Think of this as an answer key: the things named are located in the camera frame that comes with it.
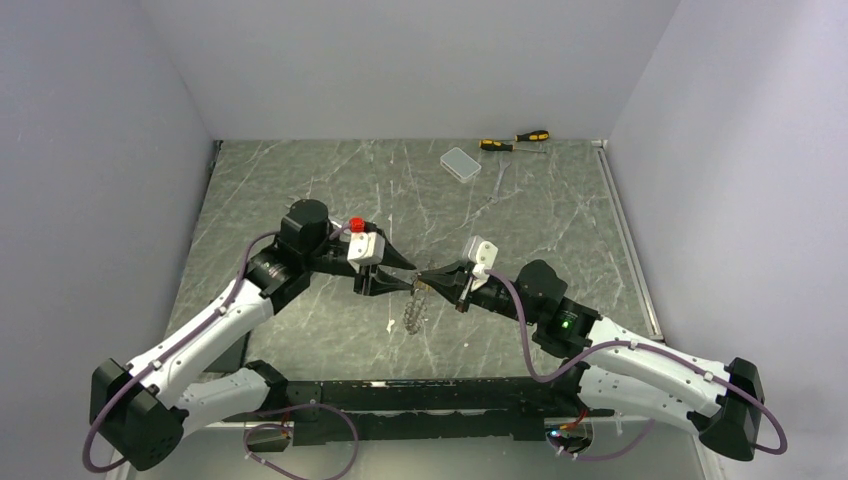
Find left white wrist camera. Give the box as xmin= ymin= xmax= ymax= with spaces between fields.
xmin=347 ymin=217 xmax=386 ymax=270

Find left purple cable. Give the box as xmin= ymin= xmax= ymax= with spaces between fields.
xmin=82 ymin=221 xmax=360 ymax=480

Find aluminium rail frame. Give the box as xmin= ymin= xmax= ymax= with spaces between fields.
xmin=100 ymin=365 xmax=706 ymax=471

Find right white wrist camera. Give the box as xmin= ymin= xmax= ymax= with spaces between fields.
xmin=462 ymin=235 xmax=498 ymax=292

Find yellow black screwdriver front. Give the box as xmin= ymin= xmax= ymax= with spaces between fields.
xmin=479 ymin=139 xmax=545 ymax=154

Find yellow black screwdriver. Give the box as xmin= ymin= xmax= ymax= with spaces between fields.
xmin=479 ymin=139 xmax=545 ymax=154
xmin=514 ymin=130 xmax=550 ymax=142

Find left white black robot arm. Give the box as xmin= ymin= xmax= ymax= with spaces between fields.
xmin=82 ymin=199 xmax=413 ymax=473

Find white plastic box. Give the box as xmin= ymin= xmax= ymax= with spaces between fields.
xmin=440 ymin=147 xmax=482 ymax=184

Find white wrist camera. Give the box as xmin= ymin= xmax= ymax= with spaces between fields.
xmin=462 ymin=235 xmax=498 ymax=292
xmin=347 ymin=217 xmax=386 ymax=270

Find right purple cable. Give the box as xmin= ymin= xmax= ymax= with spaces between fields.
xmin=473 ymin=268 xmax=790 ymax=463

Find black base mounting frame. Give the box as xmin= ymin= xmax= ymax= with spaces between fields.
xmin=225 ymin=376 xmax=612 ymax=446

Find yellow black screwdriver rear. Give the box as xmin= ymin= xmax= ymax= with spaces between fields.
xmin=514 ymin=130 xmax=550 ymax=142

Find small silver wrench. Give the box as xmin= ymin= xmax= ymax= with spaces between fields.
xmin=487 ymin=157 xmax=512 ymax=204

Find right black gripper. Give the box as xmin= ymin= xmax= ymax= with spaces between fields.
xmin=418 ymin=260 xmax=539 ymax=325

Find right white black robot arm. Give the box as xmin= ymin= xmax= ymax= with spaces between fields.
xmin=418 ymin=260 xmax=764 ymax=461

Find purple cable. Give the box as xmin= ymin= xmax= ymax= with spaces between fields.
xmin=473 ymin=268 xmax=790 ymax=463
xmin=82 ymin=221 xmax=360 ymax=480

